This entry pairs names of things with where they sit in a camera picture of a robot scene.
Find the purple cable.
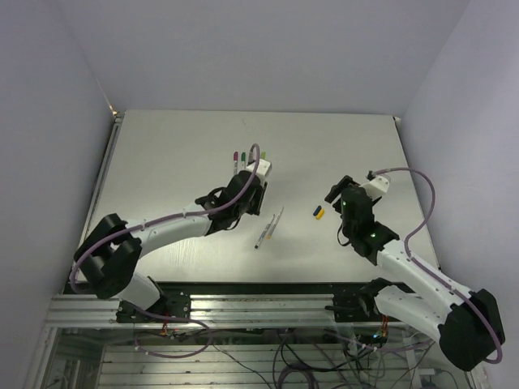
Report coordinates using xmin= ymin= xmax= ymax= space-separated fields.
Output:
xmin=324 ymin=167 xmax=504 ymax=362
xmin=69 ymin=142 xmax=261 ymax=359

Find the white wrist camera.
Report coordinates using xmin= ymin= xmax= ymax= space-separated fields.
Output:
xmin=246 ymin=159 xmax=272 ymax=180
xmin=360 ymin=171 xmax=391 ymax=201

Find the orange pen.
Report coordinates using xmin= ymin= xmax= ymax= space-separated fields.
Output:
xmin=267 ymin=207 xmax=284 ymax=240

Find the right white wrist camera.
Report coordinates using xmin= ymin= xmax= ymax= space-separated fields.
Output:
xmin=360 ymin=171 xmax=391 ymax=201

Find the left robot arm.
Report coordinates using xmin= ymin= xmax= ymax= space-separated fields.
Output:
xmin=70 ymin=169 xmax=268 ymax=322

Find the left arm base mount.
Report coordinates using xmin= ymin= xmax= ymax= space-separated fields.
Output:
xmin=116 ymin=280 xmax=191 ymax=323

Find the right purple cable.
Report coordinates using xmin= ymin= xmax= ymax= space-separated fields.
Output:
xmin=324 ymin=167 xmax=504 ymax=362

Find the aluminium frame rail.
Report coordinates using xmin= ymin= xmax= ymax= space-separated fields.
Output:
xmin=45 ymin=294 xmax=335 ymax=329

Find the dark blue pen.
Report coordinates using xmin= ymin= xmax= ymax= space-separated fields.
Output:
xmin=254 ymin=214 xmax=276 ymax=250

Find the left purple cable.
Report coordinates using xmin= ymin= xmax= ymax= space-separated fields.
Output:
xmin=69 ymin=142 xmax=261 ymax=359

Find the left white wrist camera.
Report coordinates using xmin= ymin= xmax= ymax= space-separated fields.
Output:
xmin=246 ymin=159 xmax=272 ymax=180

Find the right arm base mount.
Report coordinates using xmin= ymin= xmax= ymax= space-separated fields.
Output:
xmin=324 ymin=278 xmax=392 ymax=323

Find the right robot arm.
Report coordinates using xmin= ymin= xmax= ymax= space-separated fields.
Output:
xmin=324 ymin=171 xmax=505 ymax=371

